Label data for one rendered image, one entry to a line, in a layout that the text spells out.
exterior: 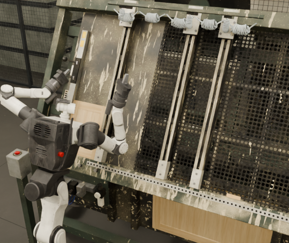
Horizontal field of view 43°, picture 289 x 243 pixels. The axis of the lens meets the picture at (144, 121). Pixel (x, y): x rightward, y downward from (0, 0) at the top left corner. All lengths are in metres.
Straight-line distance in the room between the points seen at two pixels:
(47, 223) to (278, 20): 1.96
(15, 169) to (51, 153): 0.72
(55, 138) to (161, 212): 1.18
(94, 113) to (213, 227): 1.23
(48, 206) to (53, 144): 0.50
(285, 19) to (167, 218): 1.68
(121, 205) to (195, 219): 0.65
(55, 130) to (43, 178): 0.33
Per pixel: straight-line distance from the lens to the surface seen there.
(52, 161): 2.27
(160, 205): 2.96
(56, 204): 2.51
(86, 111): 2.86
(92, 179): 2.78
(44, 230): 2.60
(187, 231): 3.03
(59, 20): 3.13
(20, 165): 2.89
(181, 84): 2.57
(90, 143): 2.22
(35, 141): 2.30
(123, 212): 3.23
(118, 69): 2.76
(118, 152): 2.44
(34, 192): 2.33
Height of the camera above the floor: 2.44
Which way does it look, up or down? 28 degrees down
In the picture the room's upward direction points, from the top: straight up
